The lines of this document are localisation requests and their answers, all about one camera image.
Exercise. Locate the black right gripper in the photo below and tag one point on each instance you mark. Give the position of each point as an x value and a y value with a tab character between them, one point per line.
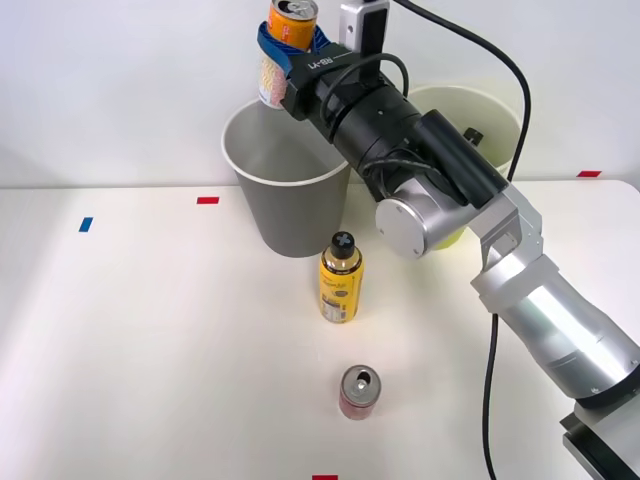
312	87

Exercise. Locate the orange and white drink can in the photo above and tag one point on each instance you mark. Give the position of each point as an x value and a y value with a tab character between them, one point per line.
291	22

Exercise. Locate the silver and black right robot arm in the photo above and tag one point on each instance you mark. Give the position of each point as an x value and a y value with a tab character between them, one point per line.
550	310

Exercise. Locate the grey plastic waste bin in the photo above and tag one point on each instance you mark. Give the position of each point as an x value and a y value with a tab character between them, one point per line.
295	210

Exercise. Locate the yellow-green plastic waste bin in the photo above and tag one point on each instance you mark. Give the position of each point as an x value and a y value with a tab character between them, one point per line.
492	127

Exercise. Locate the yellow bottle with black cap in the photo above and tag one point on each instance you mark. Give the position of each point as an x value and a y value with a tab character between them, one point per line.
341	285

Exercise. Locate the red drink can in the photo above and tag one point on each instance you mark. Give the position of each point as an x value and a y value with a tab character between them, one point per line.
360	387

